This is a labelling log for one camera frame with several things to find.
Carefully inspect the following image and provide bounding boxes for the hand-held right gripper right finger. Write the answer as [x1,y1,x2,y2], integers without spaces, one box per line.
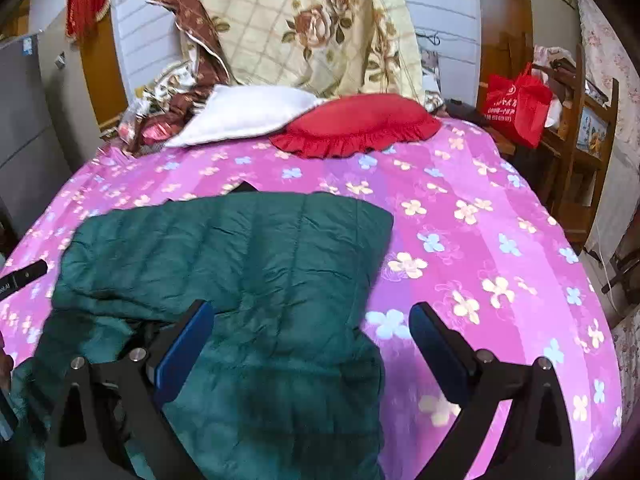
[409,302,576,480]

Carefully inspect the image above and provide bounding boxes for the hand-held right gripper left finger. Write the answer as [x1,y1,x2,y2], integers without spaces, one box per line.
[45,300,216,480]

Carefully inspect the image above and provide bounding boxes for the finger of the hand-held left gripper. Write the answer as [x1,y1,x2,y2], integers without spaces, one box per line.
[13,259,49,298]

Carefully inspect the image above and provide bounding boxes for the green puffer jacket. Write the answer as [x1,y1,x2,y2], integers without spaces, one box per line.
[10,182,396,480]

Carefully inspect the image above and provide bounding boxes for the pink floral bedsheet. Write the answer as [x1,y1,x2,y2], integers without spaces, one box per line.
[0,117,623,480]

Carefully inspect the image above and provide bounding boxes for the grey refrigerator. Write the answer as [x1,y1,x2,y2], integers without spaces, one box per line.
[0,30,86,241]

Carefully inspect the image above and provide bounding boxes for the red plastic packet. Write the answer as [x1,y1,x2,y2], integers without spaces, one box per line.
[140,120,177,145]

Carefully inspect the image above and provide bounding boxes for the dark cloth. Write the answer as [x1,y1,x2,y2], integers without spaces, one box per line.
[444,100,497,127]

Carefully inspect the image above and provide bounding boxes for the wooden shelf rack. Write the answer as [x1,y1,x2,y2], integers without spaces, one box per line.
[530,42,621,251]

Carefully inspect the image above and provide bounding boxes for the red ruffled pillow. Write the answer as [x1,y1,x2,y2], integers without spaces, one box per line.
[270,94,442,159]

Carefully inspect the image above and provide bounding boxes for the white pillow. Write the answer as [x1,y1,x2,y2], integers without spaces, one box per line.
[165,85,326,148]

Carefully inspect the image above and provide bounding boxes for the red shopping bag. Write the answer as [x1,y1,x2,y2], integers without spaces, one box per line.
[481,62,553,148]

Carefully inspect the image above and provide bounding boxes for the floral beige quilt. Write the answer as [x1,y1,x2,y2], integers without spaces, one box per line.
[80,0,533,136]

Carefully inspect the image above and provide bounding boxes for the red tasselled hanging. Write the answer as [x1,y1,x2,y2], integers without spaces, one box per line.
[66,0,112,46]

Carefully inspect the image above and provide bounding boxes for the brown patterned blanket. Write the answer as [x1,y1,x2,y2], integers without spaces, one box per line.
[117,0,236,156]

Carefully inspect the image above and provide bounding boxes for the pink cloth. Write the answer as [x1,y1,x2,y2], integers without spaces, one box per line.
[532,45,567,70]

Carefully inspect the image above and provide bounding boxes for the floral curtain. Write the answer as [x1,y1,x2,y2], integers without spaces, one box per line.
[575,0,640,261]

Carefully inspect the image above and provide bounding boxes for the cream floral quilt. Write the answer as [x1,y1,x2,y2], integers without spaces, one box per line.
[190,0,446,111]

